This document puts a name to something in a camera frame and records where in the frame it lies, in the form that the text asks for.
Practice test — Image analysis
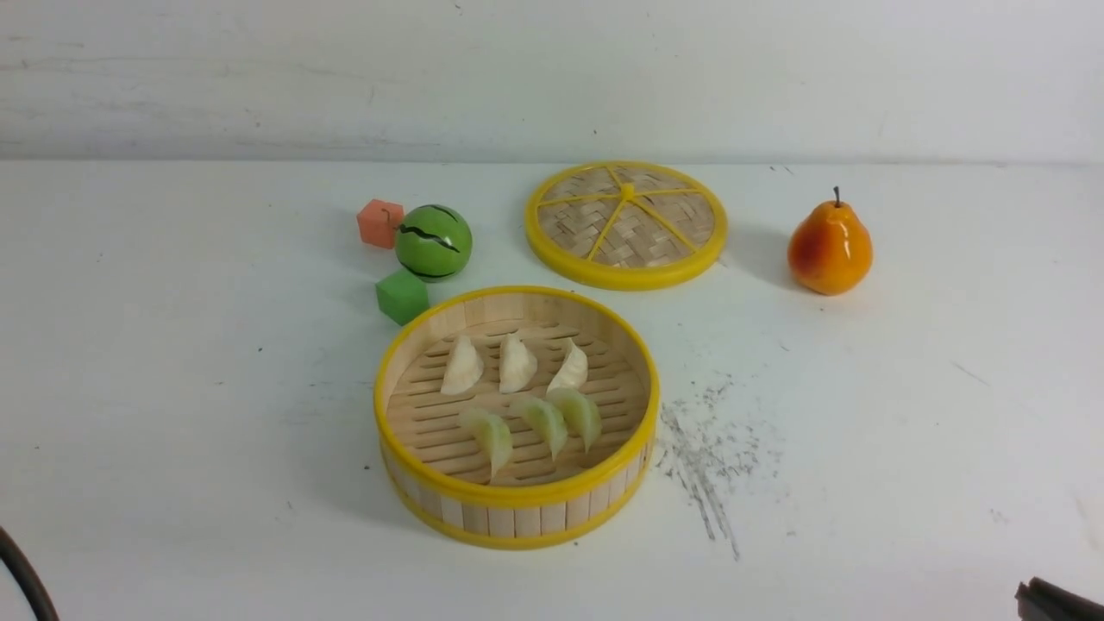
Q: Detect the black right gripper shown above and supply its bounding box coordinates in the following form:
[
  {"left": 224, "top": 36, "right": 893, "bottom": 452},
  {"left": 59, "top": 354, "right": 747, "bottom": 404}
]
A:
[{"left": 1016, "top": 577, "right": 1103, "bottom": 621}]

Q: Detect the green dumpling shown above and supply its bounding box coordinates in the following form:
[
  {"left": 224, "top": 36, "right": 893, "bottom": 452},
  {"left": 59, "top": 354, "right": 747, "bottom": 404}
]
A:
[
  {"left": 509, "top": 394, "right": 567, "bottom": 462},
  {"left": 545, "top": 386, "right": 602, "bottom": 455},
  {"left": 457, "top": 408, "right": 513, "bottom": 482}
]

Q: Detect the white dumpling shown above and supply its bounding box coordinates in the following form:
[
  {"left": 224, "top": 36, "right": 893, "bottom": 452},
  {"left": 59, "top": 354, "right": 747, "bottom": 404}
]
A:
[
  {"left": 439, "top": 335, "right": 485, "bottom": 396},
  {"left": 499, "top": 333, "right": 539, "bottom": 394},
  {"left": 546, "top": 338, "right": 590, "bottom": 392}
]

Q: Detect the bamboo steamer tray yellow rim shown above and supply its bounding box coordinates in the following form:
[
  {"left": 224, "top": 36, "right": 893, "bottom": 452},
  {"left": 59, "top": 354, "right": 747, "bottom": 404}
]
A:
[{"left": 373, "top": 286, "right": 660, "bottom": 549}]

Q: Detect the woven steamer lid yellow rim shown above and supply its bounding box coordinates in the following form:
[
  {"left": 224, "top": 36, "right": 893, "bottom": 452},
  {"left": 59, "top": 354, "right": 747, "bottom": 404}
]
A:
[{"left": 524, "top": 160, "right": 728, "bottom": 292}]

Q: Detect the orange yellow toy pear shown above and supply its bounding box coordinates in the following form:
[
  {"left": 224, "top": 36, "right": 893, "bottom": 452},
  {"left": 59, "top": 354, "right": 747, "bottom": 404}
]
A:
[{"left": 786, "top": 187, "right": 873, "bottom": 296}]

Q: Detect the green toy watermelon ball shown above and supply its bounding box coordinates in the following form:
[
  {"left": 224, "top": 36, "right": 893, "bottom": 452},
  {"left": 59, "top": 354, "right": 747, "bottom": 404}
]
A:
[{"left": 395, "top": 204, "right": 474, "bottom": 282}]

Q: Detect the green foam cube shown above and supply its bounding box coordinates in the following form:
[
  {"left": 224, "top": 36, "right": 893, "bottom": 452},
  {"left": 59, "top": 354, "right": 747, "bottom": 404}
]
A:
[{"left": 374, "top": 267, "right": 429, "bottom": 326}]

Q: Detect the orange foam cube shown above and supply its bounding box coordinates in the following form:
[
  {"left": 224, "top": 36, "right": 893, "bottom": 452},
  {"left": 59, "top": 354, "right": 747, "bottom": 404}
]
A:
[{"left": 355, "top": 199, "right": 405, "bottom": 250}]

